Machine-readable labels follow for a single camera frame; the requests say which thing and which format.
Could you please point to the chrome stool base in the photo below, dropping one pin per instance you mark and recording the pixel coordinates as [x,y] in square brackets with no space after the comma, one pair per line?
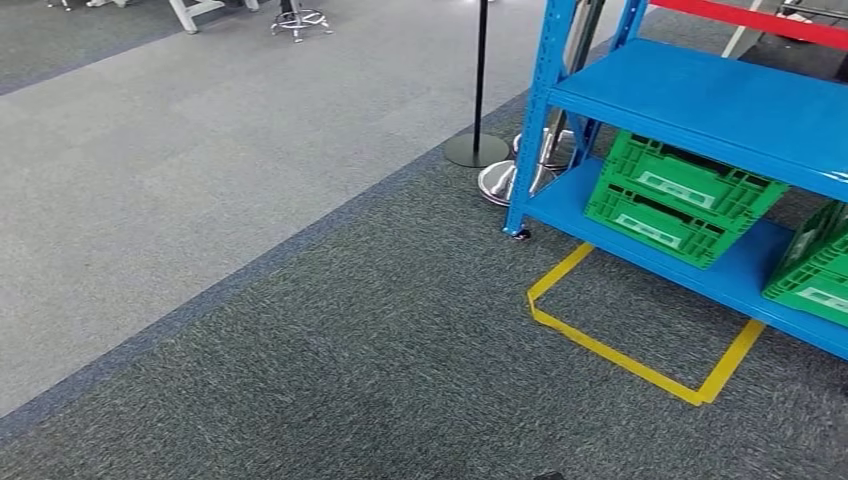
[301,20]

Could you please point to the black stanchion post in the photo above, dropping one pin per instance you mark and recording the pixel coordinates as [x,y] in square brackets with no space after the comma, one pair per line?
[480,66]

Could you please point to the blue metal shelf rack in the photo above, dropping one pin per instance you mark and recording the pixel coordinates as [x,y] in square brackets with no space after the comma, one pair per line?
[696,93]

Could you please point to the white desk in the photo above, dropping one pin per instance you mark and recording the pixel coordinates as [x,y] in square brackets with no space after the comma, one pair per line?
[189,13]

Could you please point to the black shelf castor wheel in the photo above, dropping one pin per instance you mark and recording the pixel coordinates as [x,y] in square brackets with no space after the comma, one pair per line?
[522,234]

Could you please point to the red barrier belt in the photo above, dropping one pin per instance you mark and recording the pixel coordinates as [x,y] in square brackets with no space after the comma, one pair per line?
[762,20]

